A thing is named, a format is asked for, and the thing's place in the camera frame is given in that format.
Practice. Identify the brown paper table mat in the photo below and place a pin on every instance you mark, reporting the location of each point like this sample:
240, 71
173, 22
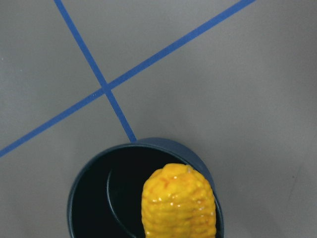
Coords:
242, 95

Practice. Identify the blue saucepan with handle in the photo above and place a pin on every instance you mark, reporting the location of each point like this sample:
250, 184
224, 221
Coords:
105, 199

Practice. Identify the yellow plastic corn cob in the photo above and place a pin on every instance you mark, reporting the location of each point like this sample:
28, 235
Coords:
178, 202

